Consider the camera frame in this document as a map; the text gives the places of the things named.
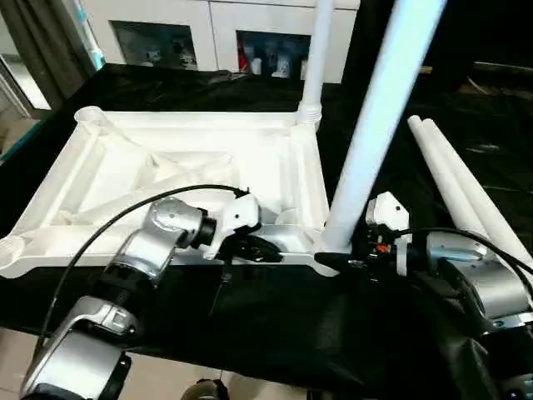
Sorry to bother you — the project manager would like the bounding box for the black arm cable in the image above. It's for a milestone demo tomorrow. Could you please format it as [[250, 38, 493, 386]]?
[[32, 184, 252, 369], [390, 226, 533, 280]]

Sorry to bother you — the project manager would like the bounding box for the white plastic table leg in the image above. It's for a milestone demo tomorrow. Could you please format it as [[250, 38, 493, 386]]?
[[406, 116, 505, 247], [296, 0, 335, 131], [419, 117, 533, 272], [313, 0, 448, 261]]

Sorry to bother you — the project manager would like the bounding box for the light blue background object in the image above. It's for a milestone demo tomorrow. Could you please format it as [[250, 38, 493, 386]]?
[[73, 4, 107, 73]]

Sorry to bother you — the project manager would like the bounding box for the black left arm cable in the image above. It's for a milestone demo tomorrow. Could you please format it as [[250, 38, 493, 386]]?
[[32, 184, 252, 369]]

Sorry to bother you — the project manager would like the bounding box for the black left robot foot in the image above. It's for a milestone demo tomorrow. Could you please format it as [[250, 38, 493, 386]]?
[[178, 378, 231, 400]]

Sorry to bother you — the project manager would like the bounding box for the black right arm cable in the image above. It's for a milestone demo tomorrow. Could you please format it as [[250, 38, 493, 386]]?
[[390, 226, 533, 280]]

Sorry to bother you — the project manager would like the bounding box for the white glass door cabinet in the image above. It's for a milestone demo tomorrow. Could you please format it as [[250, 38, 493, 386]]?
[[79, 0, 364, 86]]

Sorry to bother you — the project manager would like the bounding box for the grey curtain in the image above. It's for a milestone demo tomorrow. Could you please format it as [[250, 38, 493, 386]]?
[[0, 0, 97, 111]]

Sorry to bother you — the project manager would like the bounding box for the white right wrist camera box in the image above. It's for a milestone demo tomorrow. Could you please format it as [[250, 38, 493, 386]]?
[[364, 191, 412, 278]]

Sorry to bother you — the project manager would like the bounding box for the white plastic table top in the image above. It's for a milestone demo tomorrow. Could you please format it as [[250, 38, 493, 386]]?
[[0, 105, 344, 281]]

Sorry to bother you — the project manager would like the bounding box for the black table mat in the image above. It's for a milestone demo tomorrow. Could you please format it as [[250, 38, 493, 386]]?
[[0, 62, 533, 400]]

